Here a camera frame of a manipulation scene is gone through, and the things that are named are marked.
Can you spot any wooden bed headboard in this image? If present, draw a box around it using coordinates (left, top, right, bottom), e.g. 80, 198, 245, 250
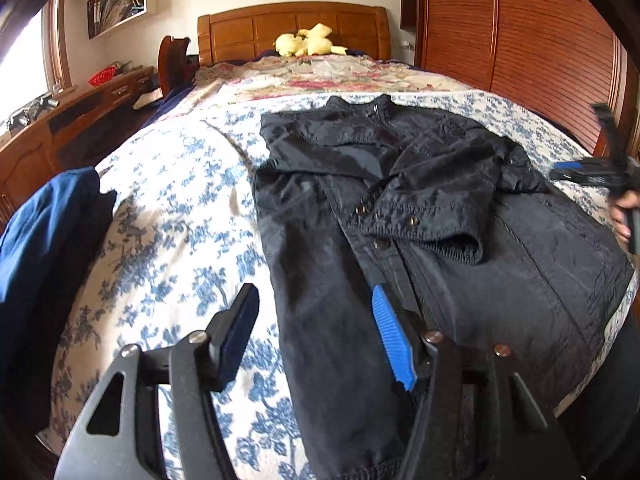
197, 2, 391, 68

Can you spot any black jacket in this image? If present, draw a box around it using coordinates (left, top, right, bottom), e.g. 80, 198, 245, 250
252, 94, 638, 480

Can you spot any wooden slatted wardrobe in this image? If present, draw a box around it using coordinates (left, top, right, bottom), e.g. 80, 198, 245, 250
415, 0, 640, 161

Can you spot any person's right hand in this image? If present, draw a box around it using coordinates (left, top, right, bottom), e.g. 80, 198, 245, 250
611, 194, 640, 245

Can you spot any dark blue garment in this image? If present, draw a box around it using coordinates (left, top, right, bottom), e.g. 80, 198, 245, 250
0, 166, 118, 436

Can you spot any pink floral quilt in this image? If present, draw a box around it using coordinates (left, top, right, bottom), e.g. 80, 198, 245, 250
192, 54, 473, 98

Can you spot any dark wooden chair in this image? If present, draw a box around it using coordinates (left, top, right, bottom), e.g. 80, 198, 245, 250
158, 35, 198, 96

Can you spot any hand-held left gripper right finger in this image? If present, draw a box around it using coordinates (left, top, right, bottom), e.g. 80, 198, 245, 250
371, 284, 583, 480

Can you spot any yellow plush toy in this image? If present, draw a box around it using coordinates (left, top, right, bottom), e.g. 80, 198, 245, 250
274, 23, 348, 58

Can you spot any white wall shelf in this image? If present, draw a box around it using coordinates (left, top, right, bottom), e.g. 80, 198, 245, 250
72, 0, 160, 41

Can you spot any blue floral white bedspread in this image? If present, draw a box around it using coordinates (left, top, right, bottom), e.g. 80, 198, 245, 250
37, 89, 640, 480

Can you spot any long wooden desk cabinet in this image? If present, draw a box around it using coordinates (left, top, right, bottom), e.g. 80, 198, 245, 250
0, 65, 161, 233

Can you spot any wood framed window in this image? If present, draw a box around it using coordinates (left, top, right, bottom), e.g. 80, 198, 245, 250
0, 0, 71, 121

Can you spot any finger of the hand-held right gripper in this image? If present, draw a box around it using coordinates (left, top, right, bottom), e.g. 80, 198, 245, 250
591, 102, 630, 171
549, 160, 623, 186

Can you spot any white cloth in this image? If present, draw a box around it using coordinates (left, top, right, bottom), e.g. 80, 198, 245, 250
132, 89, 163, 110

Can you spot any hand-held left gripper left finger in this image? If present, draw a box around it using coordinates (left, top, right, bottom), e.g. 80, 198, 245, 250
52, 282, 261, 480

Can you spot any stack of papers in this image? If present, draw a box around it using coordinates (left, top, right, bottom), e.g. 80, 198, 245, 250
102, 0, 146, 31

